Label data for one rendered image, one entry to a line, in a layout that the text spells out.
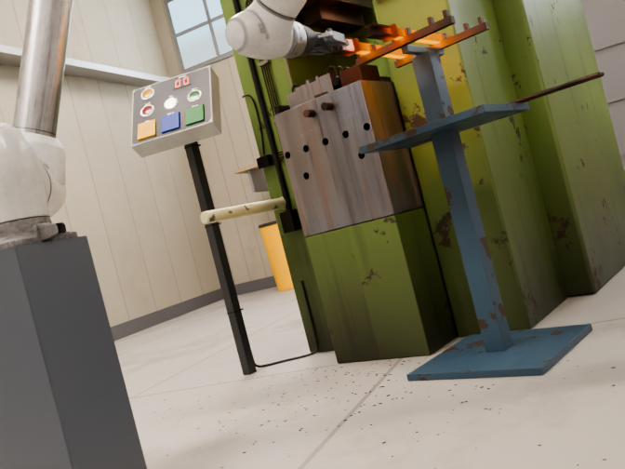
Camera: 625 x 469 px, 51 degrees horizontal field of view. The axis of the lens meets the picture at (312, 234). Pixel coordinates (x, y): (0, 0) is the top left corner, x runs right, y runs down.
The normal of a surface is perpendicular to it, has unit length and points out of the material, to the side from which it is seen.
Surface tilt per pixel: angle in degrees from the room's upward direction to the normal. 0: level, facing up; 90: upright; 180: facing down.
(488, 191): 90
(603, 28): 90
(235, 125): 90
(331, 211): 90
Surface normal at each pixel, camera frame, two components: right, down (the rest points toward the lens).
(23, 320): -0.38, 0.11
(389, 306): -0.59, 0.16
